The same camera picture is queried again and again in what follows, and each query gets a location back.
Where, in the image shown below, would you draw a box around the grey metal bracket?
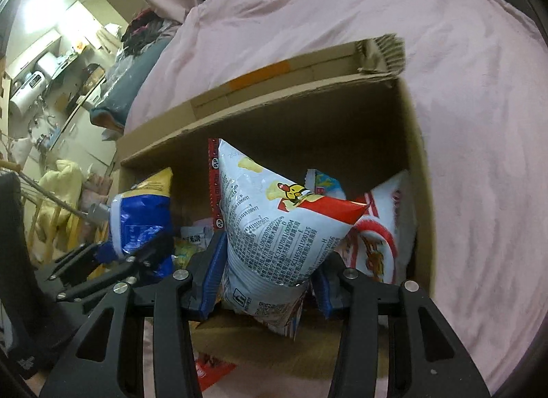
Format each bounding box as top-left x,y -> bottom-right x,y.
87,202 -> 113,224

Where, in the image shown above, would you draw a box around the yellow jacket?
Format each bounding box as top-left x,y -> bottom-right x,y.
34,159 -> 86,262

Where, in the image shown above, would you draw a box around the blue and yellow snack bag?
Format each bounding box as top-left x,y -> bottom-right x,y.
107,167 -> 175,281

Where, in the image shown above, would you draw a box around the white bread snack packet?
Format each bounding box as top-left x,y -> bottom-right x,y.
180,218 -> 215,249

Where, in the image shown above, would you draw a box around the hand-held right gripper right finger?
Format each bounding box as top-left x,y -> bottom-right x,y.
310,254 -> 491,398

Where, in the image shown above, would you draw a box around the light blue snack packet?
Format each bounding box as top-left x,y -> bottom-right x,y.
305,168 -> 348,201

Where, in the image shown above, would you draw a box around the brown cardboard box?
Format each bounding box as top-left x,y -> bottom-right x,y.
115,34 -> 437,377

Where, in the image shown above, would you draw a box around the dark clothes pile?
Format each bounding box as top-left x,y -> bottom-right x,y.
122,7 -> 180,56

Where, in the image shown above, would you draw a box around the white wall cabinet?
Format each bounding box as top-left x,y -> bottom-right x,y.
9,28 -> 63,78

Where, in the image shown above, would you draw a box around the white red-striped chips bag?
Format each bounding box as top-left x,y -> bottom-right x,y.
217,138 -> 371,341

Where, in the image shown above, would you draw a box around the yellow snack packet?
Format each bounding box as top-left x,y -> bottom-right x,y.
172,236 -> 202,271

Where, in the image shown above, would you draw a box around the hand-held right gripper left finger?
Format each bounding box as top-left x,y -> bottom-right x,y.
39,232 -> 228,398

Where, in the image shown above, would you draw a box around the white water heater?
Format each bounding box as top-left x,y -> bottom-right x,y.
9,70 -> 50,118

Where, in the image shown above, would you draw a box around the grey-blue cushion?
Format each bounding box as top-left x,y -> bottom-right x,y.
90,36 -> 172,129

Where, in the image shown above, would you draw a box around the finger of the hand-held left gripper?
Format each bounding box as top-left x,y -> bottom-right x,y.
55,232 -> 175,314
36,242 -> 117,282

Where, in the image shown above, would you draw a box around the pink bag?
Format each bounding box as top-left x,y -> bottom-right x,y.
81,171 -> 114,206

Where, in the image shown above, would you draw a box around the red snack packet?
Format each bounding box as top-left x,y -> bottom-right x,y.
194,352 -> 238,392

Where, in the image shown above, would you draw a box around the red snack bag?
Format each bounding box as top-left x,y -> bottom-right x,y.
208,138 -> 222,234

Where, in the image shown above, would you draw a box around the white red-ring snack bag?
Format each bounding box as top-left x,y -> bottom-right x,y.
336,170 -> 419,288

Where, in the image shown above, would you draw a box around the white base cabinets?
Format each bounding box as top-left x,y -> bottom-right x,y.
47,94 -> 118,176

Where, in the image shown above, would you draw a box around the pink duvet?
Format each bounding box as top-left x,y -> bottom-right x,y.
124,0 -> 542,398

